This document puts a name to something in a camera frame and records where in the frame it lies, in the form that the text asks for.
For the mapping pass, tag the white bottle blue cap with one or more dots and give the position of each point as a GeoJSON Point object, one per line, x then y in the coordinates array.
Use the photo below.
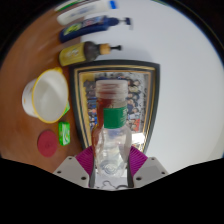
{"type": "Point", "coordinates": [83, 11]}

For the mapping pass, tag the flat round red coaster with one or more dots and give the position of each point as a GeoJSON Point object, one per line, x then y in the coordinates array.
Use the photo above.
{"type": "Point", "coordinates": [47, 143]}

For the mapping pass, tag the amber pump bottle yellow label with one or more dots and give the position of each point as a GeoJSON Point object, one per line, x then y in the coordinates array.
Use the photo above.
{"type": "Point", "coordinates": [73, 55]}

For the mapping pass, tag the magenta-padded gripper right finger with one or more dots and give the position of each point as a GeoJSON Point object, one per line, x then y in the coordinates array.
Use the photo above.
{"type": "Point", "coordinates": [138, 160]}

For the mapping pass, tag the white mug yellow rim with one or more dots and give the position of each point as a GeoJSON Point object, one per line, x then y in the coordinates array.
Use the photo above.
{"type": "Point", "coordinates": [50, 96]}

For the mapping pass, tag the dark blue pump bottle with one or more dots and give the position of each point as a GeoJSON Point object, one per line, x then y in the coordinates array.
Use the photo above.
{"type": "Point", "coordinates": [83, 30]}

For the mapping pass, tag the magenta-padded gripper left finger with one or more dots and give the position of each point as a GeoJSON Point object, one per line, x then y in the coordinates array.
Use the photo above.
{"type": "Point", "coordinates": [83, 160]}

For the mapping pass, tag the framed group picture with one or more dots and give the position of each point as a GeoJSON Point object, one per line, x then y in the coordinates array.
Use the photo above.
{"type": "Point", "coordinates": [76, 100]}

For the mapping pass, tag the clear plastic bottle green label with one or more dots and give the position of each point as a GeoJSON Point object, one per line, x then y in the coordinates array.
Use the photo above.
{"type": "Point", "coordinates": [111, 146]}

